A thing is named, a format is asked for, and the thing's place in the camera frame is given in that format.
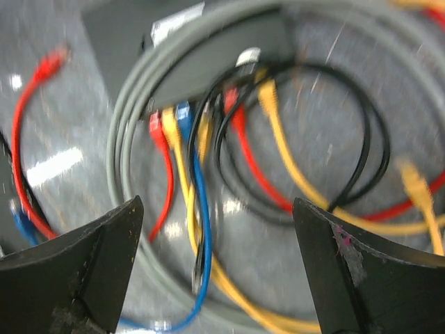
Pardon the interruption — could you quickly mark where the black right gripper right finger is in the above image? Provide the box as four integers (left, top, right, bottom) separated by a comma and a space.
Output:
293, 198, 444, 333

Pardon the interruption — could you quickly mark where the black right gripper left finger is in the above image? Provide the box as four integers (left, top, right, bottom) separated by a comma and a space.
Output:
1, 196, 144, 333

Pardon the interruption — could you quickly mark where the black network switch box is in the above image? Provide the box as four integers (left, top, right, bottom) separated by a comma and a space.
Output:
82, 1, 296, 127

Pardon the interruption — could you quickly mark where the yellow ethernet cable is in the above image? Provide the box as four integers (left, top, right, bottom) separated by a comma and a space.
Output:
257, 79, 445, 236
398, 158, 445, 257
160, 107, 323, 334

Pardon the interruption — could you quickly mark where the blue ethernet cable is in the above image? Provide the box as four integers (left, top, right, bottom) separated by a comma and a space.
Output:
118, 101, 213, 331

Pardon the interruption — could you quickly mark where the long red ethernet cable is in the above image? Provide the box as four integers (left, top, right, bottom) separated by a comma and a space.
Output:
11, 46, 72, 241

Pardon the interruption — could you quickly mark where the black power cable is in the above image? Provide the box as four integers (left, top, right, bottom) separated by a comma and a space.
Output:
186, 61, 392, 293

